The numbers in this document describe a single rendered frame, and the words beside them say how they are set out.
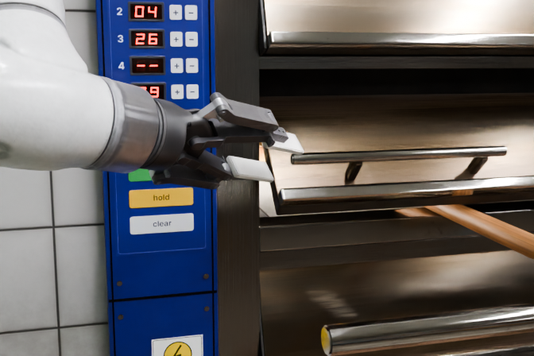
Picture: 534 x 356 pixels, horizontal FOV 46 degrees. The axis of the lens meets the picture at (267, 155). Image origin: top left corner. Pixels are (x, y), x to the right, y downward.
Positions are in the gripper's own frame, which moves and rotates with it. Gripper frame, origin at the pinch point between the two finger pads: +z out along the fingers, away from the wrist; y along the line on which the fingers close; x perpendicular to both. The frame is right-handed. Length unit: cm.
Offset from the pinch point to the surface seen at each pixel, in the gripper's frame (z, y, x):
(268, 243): 15.3, 16.6, 1.9
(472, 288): 48, 5, 18
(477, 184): 31.1, -10.9, 9.1
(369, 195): 17.1, -1.6, 5.6
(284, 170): 10.2, 5.0, -2.8
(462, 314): 4.8, -9.6, 27.7
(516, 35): 37.1, -27.6, -8.3
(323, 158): 10.1, -1.6, 0.2
